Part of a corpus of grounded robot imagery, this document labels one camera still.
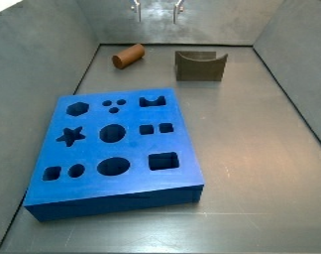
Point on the dark grey cradle stand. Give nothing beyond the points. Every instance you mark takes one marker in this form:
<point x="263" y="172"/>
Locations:
<point x="199" y="66"/>

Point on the blue foam shape board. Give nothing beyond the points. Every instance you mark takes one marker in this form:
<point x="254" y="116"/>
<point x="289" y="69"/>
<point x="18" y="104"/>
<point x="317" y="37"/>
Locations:
<point x="116" y="154"/>

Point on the brown wooden cylinder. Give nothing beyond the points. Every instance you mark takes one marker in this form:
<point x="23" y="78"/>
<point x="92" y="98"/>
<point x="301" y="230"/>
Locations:
<point x="129" y="56"/>

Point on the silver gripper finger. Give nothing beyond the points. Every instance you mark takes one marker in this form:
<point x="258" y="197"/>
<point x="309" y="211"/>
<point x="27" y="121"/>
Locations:
<point x="178" y="10"/>
<point x="135" y="8"/>

